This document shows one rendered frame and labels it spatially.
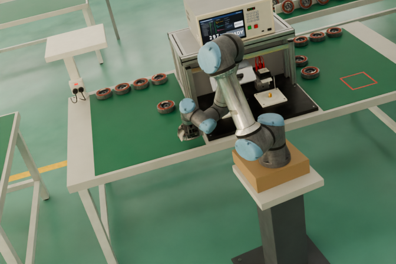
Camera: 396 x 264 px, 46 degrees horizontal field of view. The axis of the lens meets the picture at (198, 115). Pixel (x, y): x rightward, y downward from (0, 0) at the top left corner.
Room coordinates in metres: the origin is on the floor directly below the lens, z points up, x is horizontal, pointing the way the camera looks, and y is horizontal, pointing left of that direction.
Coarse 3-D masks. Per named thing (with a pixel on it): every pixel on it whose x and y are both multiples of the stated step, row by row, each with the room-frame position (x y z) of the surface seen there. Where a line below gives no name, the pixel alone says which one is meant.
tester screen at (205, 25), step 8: (224, 16) 2.44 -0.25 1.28; (232, 16) 2.45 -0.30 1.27; (240, 16) 2.45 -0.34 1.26; (200, 24) 2.42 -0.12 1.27; (208, 24) 2.43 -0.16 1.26; (216, 24) 2.43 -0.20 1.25; (224, 24) 2.44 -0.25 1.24; (208, 32) 2.43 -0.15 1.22; (216, 32) 2.43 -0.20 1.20; (224, 32) 2.44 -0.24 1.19; (208, 40) 2.43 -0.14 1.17
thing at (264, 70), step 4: (264, 68) 2.43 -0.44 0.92; (256, 72) 2.44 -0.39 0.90; (260, 72) 2.39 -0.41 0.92; (264, 72) 2.38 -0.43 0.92; (268, 72) 2.38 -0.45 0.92; (256, 76) 2.47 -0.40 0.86; (260, 76) 2.37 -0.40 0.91; (264, 76) 2.38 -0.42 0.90; (268, 76) 2.38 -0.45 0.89; (260, 80) 2.38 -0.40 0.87; (264, 80) 2.36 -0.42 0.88; (268, 80) 2.36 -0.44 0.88
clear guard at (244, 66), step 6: (246, 60) 2.29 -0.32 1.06; (240, 66) 2.24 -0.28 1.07; (246, 66) 2.23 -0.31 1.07; (240, 72) 2.20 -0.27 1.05; (246, 72) 2.19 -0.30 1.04; (252, 72) 2.19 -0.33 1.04; (210, 78) 2.18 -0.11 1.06; (240, 78) 2.17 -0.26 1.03; (246, 78) 2.17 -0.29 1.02; (252, 78) 2.17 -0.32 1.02; (216, 84) 2.16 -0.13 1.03
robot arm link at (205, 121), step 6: (198, 108) 1.87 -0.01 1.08; (210, 108) 1.88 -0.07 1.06; (192, 114) 1.85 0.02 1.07; (198, 114) 1.84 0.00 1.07; (204, 114) 1.84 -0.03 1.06; (210, 114) 1.84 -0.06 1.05; (216, 114) 1.85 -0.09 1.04; (192, 120) 1.84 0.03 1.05; (198, 120) 1.82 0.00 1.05; (204, 120) 1.80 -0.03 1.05; (210, 120) 1.80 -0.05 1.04; (216, 120) 1.85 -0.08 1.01; (198, 126) 1.81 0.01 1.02; (204, 126) 1.79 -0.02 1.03; (210, 126) 1.78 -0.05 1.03; (204, 132) 1.79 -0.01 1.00; (210, 132) 1.80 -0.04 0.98
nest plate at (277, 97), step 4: (276, 88) 2.41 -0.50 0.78; (264, 92) 2.40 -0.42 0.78; (268, 92) 2.39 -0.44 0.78; (272, 92) 2.38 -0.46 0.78; (276, 92) 2.37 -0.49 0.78; (280, 92) 2.36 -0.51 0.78; (256, 96) 2.37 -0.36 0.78; (260, 96) 2.36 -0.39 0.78; (264, 96) 2.35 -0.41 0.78; (268, 96) 2.34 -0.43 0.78; (272, 96) 2.33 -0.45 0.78; (276, 96) 2.32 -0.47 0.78; (280, 96) 2.31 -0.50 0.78; (284, 96) 2.30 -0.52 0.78; (260, 100) 2.31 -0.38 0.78; (264, 100) 2.30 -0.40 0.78; (268, 100) 2.30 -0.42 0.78; (272, 100) 2.29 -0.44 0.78; (276, 100) 2.28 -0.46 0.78; (280, 100) 2.27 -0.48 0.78; (284, 100) 2.27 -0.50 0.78; (260, 104) 2.28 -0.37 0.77; (264, 104) 2.26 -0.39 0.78; (268, 104) 2.25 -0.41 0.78; (272, 104) 2.26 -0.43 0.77
